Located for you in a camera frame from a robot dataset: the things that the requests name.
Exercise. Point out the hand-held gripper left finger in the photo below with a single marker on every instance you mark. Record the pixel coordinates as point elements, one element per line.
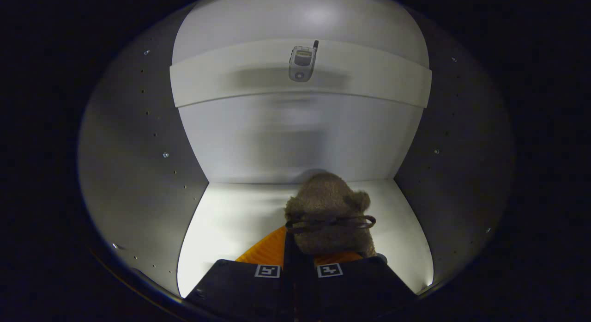
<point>287,285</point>

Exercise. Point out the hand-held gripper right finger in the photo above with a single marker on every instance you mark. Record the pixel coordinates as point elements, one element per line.
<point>310,289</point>

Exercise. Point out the grey shoe cabinet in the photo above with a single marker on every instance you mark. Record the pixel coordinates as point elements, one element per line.
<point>129,151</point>

